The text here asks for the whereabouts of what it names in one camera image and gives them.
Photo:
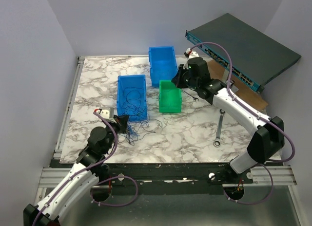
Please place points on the ratchet wrench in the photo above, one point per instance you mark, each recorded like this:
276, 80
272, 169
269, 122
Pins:
217, 141

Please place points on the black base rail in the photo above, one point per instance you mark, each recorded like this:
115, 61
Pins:
169, 178

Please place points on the far blue bin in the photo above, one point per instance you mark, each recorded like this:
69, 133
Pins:
163, 64

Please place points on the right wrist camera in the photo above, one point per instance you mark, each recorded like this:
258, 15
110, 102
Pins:
189, 53

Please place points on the network switch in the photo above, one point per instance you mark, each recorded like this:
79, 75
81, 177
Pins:
255, 58

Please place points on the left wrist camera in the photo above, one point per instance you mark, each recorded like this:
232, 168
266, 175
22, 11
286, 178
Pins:
105, 112

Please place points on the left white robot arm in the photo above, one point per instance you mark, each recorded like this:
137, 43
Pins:
85, 173

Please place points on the near blue bin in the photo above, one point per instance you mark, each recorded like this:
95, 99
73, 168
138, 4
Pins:
131, 97

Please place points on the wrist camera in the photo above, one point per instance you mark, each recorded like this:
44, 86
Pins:
105, 112
189, 53

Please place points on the green bin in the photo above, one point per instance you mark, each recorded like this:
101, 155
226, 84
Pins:
170, 97

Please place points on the aluminium frame rail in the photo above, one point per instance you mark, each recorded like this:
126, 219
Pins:
58, 150

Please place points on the wooden board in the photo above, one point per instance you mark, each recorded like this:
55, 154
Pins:
239, 88

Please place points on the metal stand bracket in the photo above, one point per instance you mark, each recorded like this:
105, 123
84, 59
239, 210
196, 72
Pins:
232, 84

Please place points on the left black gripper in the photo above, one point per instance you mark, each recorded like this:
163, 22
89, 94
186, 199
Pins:
122, 121

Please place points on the blue bin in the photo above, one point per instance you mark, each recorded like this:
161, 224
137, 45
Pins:
163, 64
131, 97

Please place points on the open-end wrench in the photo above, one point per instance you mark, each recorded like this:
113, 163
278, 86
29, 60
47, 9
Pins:
195, 99

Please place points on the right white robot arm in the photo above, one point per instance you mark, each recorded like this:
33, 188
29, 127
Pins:
267, 138

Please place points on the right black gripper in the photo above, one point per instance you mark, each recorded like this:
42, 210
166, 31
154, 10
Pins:
177, 80

